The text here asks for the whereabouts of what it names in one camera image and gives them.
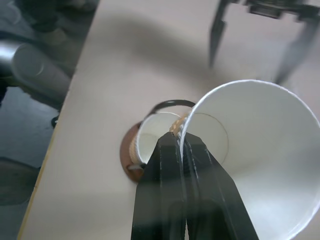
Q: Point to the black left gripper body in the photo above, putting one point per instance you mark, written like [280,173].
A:
[275,8]

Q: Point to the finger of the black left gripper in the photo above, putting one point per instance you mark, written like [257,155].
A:
[217,35]
[293,52]

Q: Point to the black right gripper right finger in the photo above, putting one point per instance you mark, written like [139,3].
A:
[215,205]

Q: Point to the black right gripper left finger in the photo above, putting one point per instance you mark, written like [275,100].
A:
[160,200]

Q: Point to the white paper cup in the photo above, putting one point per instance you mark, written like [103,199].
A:
[262,150]
[150,125]

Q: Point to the grey cylindrical robot body part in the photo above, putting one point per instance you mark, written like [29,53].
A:
[40,72]

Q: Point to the silver metal tube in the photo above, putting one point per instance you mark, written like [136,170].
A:
[10,53]

